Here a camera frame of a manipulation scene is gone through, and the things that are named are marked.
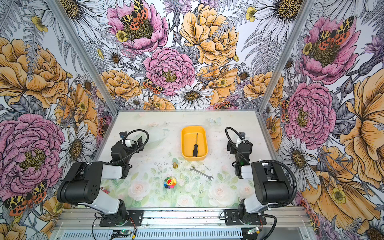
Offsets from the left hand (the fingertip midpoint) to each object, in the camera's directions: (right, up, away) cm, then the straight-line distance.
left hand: (134, 141), depth 94 cm
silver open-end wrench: (+41, -18, -4) cm, 45 cm away
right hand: (+64, -1, 0) cm, 64 cm away
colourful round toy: (+23, -22, -9) cm, 33 cm away
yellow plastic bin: (+33, 0, +12) cm, 35 cm away
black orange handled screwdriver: (+37, -6, +3) cm, 38 cm away
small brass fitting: (+25, -14, -3) cm, 29 cm away
